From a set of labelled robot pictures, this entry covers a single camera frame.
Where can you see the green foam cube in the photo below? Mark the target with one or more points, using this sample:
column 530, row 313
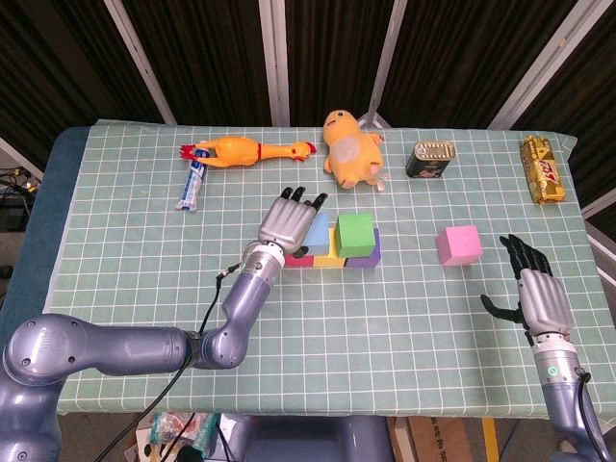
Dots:
column 357, row 236

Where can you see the dark green meat can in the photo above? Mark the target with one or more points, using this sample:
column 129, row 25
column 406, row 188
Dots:
column 428, row 161

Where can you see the green checkered tablecloth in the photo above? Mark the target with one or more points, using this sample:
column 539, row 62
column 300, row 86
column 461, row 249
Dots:
column 361, row 337

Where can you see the orange rubber chicken toy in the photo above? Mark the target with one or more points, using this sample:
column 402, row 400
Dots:
column 236, row 151

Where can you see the yellow plush toy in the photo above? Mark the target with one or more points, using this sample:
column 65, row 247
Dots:
column 351, row 149

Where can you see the black electronics box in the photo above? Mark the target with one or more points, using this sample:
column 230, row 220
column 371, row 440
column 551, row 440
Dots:
column 12, row 214

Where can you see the light blue foam cube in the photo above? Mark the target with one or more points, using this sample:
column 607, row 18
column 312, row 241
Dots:
column 317, row 236

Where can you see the yellow foam cube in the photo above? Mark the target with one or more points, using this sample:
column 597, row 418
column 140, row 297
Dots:
column 329, row 260

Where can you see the magenta red foam cube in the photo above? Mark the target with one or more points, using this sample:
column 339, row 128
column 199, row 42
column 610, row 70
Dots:
column 298, row 261

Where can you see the pink foam cube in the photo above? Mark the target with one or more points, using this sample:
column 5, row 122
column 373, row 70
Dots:
column 459, row 244

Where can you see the gold snack package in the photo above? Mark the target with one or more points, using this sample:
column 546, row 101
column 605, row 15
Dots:
column 544, row 173

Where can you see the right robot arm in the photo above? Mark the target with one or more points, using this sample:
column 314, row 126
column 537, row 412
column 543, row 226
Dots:
column 563, row 394

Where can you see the white metal frame post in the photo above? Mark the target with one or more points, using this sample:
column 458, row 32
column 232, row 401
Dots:
column 544, row 62
column 601, row 202
column 382, row 62
column 274, row 62
column 19, row 156
column 601, row 240
column 139, row 62

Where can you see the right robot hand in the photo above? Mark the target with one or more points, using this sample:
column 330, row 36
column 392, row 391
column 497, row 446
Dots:
column 544, row 300

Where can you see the white blue toothpaste tube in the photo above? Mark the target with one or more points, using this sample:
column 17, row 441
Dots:
column 190, row 190

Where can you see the blue table pad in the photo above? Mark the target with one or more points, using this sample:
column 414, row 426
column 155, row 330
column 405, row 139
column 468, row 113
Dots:
column 62, row 154

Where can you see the grey-blue robot torso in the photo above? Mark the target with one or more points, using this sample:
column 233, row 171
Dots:
column 308, row 440

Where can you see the purple foam cube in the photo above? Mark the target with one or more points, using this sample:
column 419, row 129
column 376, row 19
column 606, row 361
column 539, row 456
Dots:
column 366, row 262

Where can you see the brown cardboard box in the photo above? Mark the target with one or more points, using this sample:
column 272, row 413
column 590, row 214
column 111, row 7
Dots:
column 433, row 440

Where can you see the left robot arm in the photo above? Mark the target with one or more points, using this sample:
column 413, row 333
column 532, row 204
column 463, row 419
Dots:
column 120, row 356

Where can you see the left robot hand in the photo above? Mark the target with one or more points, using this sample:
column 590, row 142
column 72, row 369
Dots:
column 286, row 223

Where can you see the colourful snack bag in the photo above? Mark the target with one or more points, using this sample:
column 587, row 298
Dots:
column 168, row 430

